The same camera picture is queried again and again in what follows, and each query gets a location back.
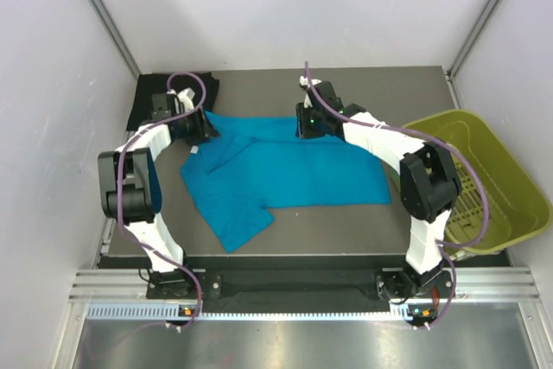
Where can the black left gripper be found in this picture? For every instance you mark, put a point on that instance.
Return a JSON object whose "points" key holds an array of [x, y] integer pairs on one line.
{"points": [[205, 130]]}

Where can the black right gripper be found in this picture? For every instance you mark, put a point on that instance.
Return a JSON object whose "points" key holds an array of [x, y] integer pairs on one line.
{"points": [[303, 130]]}

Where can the blue t-shirt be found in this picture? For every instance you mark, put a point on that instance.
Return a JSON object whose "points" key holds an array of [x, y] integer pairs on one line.
{"points": [[256, 165]]}

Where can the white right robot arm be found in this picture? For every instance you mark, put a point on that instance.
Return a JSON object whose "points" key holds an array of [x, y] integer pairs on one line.
{"points": [[428, 182]]}

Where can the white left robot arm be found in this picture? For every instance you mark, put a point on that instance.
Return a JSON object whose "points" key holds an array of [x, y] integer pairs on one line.
{"points": [[130, 191]]}

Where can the folded black t-shirt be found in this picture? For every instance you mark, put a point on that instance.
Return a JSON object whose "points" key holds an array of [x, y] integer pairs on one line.
{"points": [[150, 84]]}

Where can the green plastic laundry basket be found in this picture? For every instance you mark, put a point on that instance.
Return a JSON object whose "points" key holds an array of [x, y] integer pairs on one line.
{"points": [[518, 208]]}

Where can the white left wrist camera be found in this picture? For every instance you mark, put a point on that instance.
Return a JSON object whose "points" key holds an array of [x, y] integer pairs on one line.
{"points": [[185, 99]]}

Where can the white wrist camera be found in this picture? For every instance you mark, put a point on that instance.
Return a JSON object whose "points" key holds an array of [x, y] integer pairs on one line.
{"points": [[310, 101], [185, 99]]}

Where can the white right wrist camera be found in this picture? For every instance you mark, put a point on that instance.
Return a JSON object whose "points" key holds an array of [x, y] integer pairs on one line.
{"points": [[310, 101]]}

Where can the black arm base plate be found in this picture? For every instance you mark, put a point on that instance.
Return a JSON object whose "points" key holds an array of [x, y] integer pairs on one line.
{"points": [[299, 284]]}

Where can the left aluminium corner post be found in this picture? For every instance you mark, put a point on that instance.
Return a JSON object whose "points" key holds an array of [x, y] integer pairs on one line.
{"points": [[115, 36]]}

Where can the aluminium corner post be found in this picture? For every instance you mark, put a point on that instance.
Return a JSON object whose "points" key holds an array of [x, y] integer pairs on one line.
{"points": [[115, 36], [474, 34]]}

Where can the aluminium front frame rail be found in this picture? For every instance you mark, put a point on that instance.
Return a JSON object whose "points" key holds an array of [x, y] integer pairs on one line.
{"points": [[122, 295]]}

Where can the right aluminium corner post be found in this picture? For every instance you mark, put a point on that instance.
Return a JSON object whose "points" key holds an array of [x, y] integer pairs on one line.
{"points": [[474, 34]]}

